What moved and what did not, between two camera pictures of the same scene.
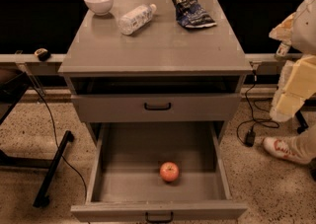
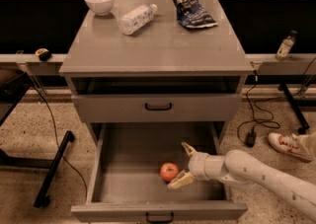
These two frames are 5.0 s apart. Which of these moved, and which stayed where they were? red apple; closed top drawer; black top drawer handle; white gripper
Moved: white gripper
Stayed: closed top drawer; red apple; black top drawer handle
